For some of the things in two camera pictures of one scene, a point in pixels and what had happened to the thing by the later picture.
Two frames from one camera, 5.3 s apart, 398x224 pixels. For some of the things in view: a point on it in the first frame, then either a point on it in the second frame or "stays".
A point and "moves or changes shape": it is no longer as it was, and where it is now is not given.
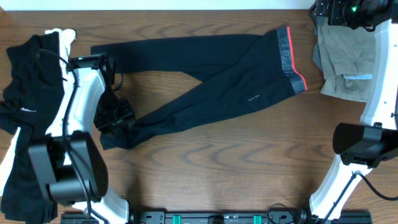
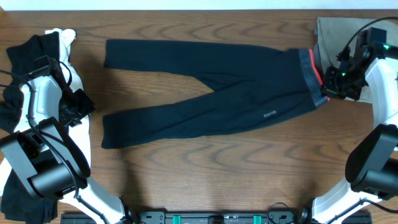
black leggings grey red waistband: (232, 71) moves or changes shape
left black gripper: (102, 124) → (87, 107)
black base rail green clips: (227, 217) stays
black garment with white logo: (32, 104) stays
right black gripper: (336, 17) → (329, 85)
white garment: (67, 37) stays
